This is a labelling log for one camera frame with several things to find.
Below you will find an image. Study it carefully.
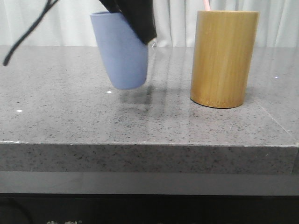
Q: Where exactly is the blue plastic cup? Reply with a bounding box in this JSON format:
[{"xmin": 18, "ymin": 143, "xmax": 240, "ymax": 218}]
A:
[{"xmin": 90, "ymin": 12, "xmax": 148, "ymax": 90}]

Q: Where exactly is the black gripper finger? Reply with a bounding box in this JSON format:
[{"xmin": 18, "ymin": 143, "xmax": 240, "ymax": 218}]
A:
[{"xmin": 101, "ymin": 0, "xmax": 157, "ymax": 45}]

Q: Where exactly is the black cable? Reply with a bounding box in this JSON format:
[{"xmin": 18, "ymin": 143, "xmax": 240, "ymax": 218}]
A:
[{"xmin": 2, "ymin": 0, "xmax": 59, "ymax": 67}]

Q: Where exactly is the bamboo cylindrical holder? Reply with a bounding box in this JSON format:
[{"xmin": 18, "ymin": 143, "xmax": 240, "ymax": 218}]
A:
[{"xmin": 190, "ymin": 11, "xmax": 259, "ymax": 109}]

